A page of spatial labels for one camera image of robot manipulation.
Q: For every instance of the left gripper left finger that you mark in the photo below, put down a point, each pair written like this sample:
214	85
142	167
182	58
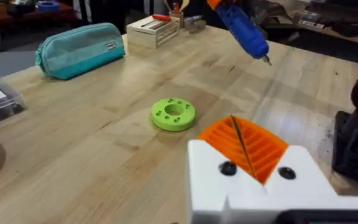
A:
208	174

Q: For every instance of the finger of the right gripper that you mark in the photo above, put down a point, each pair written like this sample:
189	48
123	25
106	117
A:
213	3

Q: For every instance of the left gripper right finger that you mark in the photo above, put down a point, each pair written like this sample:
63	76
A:
297	177

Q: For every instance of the blue electric screwdriver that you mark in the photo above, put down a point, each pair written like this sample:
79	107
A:
242	29

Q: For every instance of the grey marker pen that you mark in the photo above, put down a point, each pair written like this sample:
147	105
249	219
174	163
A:
193	18

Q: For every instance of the small clear plastic tub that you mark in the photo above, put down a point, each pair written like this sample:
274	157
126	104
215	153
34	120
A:
196	26

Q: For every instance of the wooden pen cup with tools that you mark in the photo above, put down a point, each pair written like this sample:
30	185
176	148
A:
176	14

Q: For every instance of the pale wooden slatted crate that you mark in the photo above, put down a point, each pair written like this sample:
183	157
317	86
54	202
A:
152	32

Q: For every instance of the green disc with holes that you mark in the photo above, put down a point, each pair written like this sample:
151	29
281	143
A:
173	114

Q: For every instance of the teal zip bag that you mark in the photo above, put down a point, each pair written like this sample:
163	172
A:
79	51

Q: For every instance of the blue tape roll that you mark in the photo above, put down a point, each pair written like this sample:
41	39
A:
48	5

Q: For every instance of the dark wooden side table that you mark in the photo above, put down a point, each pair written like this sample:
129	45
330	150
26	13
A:
26	17

